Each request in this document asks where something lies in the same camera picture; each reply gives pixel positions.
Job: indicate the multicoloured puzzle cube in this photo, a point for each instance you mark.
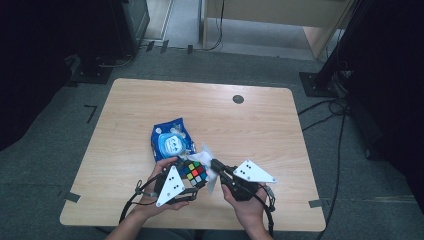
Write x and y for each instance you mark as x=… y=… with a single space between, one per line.
x=194 y=173

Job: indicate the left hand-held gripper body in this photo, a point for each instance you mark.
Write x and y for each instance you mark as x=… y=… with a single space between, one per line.
x=170 y=188

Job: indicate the black metal stand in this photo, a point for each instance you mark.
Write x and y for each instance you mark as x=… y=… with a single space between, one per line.
x=318 y=85

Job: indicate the black cabinet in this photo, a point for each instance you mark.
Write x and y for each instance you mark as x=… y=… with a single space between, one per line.
x=130 y=23

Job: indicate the person's right hand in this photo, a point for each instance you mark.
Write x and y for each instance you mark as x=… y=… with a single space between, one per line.
x=250 y=213

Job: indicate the person's left hand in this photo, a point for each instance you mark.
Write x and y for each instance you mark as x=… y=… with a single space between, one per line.
x=148 y=203

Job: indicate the dark round table grommet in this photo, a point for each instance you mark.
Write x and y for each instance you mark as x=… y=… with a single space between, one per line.
x=238 y=99

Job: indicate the grey tape piece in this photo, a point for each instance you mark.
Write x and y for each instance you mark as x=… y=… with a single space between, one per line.
x=315 y=203
x=72 y=197

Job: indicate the blue wet wipes packet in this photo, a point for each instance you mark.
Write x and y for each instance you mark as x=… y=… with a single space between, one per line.
x=170 y=140

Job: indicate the black stand base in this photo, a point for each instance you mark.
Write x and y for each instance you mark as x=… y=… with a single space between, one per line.
x=91 y=71

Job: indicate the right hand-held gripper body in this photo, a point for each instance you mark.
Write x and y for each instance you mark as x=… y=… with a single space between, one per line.
x=248 y=176

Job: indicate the light wooden furniture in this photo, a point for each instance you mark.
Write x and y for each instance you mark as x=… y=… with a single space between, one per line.
x=276 y=13

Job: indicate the dark curtain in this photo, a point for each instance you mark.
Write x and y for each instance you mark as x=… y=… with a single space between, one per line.
x=30 y=66
x=393 y=83

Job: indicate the white wet wipe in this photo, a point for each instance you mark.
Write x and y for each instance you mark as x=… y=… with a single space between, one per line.
x=203 y=156

